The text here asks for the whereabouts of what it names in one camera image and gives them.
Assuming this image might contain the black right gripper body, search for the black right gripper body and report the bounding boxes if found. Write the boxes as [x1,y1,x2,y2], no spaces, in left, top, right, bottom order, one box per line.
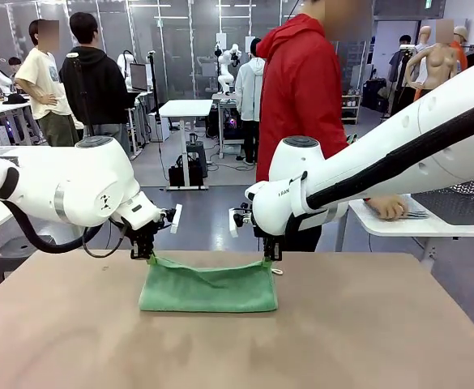
[252,225,286,246]

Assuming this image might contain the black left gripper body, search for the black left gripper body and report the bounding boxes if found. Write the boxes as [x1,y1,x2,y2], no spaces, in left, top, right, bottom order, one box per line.
[119,217,167,246]

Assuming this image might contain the green towel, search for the green towel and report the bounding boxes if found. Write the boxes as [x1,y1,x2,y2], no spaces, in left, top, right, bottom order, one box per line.
[138,255,282,314]

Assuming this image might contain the grey towel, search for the grey towel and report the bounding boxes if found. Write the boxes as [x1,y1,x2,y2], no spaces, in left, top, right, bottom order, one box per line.
[361,200,431,220]

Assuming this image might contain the grey plastic basket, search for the grey plastic basket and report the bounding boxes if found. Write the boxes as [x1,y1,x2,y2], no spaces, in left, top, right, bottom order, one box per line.
[412,173,474,226]

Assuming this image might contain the person's right hand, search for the person's right hand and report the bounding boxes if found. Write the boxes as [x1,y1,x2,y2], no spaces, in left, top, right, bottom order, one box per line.
[368,194,410,222]

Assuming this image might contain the black bags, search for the black bags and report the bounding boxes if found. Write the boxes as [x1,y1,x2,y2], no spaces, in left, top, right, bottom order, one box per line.
[168,156,204,188]

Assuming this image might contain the grey plastic stool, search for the grey plastic stool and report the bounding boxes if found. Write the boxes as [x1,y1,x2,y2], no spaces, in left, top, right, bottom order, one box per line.
[186,141,209,179]
[0,235,55,284]

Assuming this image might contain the small white standing desk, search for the small white standing desk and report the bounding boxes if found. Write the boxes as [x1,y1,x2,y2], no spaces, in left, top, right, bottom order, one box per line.
[158,99,214,191]

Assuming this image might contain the black tripod pole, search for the black tripod pole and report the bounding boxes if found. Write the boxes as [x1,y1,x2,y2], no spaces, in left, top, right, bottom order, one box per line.
[147,50,164,143]

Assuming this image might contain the person in white jacket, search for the person in white jacket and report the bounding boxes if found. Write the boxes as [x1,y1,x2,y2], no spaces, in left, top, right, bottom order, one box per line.
[235,37,267,165]

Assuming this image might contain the person in black hoodie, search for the person in black hoodie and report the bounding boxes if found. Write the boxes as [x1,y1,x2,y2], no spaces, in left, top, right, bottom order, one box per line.
[59,11,135,161]

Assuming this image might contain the person in red jacket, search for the person in red jacket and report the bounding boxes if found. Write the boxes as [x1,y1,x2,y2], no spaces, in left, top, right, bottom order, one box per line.
[255,0,349,253]

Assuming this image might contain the white shelf with jars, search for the white shelf with jars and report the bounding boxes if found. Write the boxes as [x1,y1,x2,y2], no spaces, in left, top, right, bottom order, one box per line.
[340,93,362,126]

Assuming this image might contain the open laptop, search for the open laptop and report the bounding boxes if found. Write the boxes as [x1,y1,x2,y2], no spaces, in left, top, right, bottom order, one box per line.
[129,63,148,92]

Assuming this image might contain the person in cream t-shirt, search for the person in cream t-shirt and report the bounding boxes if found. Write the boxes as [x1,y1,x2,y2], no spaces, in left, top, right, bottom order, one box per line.
[15,19,79,147]

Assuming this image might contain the person in grey shirt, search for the person in grey shirt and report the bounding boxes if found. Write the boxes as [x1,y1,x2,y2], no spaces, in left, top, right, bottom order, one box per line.
[388,35,412,117]

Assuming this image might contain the bare mannequin with dark trousers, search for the bare mannequin with dark trousers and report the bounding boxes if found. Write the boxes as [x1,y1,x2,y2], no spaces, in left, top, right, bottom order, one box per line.
[405,19,463,102]

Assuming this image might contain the white mannequin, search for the white mannequin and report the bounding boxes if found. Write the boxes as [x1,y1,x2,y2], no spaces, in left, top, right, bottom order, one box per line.
[416,24,434,88]

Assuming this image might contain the mannequin with orange clothes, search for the mannequin with orange clothes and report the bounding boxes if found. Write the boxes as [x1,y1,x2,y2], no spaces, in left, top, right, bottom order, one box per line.
[451,26,469,74]

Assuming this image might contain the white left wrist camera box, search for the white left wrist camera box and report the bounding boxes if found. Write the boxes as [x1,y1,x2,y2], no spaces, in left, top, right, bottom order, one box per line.
[169,203,184,234]

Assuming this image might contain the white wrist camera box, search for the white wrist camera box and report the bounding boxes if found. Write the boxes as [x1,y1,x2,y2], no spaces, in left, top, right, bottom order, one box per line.
[169,203,184,234]
[228,207,240,238]

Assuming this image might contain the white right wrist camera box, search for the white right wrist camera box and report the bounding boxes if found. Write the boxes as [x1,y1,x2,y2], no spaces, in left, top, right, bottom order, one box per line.
[228,207,240,238]

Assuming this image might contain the black left arm hose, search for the black left arm hose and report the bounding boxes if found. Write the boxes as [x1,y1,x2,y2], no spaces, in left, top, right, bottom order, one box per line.
[2,196,105,255]

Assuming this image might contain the black arm hose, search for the black arm hose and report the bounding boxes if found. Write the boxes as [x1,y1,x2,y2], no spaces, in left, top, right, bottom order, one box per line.
[2,196,105,255]
[305,95,474,211]

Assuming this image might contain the black camera stand pole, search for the black camera stand pole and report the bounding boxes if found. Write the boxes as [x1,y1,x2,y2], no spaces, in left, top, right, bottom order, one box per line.
[66,51,96,141]

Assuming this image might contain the black right arm hose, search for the black right arm hose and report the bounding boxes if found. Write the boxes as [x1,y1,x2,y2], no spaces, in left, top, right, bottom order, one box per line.
[305,95,474,211]

